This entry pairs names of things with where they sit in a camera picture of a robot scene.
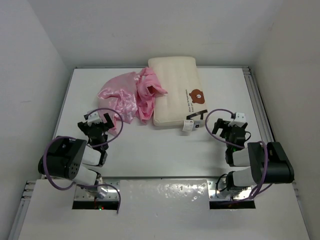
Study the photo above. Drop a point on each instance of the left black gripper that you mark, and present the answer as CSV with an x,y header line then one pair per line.
x,y
85,126

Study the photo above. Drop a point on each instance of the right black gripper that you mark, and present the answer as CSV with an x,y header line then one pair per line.
x,y
221,124

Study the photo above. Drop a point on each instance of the pink satin pillowcase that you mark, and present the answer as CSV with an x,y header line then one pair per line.
x,y
131,94

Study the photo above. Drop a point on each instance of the cream pillow with bear print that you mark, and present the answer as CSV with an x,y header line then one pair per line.
x,y
184,105

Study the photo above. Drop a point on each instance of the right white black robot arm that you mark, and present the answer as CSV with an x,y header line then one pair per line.
x,y
264,163

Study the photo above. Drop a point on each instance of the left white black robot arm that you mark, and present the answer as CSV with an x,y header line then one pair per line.
x,y
69,158

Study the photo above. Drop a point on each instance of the white foam front board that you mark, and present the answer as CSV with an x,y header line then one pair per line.
x,y
163,210

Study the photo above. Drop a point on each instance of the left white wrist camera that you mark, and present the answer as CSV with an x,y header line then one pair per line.
x,y
92,118

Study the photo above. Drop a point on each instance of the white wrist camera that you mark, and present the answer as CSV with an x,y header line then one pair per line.
x,y
92,118
239,117

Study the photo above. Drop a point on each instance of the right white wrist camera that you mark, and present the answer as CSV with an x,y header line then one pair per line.
x,y
239,117

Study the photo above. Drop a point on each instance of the right aluminium frame rail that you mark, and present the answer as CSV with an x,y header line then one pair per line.
x,y
258,106

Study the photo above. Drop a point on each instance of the aluminium frame rail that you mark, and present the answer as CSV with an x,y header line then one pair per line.
x,y
258,106
22,210

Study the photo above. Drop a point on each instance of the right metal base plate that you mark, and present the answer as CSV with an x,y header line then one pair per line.
x,y
220,195

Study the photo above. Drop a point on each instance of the metal base plate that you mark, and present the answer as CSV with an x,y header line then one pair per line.
x,y
220,195
106,192

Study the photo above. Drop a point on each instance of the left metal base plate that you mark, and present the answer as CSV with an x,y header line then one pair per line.
x,y
106,192

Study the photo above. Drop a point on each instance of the left aluminium frame rail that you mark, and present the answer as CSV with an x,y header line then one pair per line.
x,y
22,210

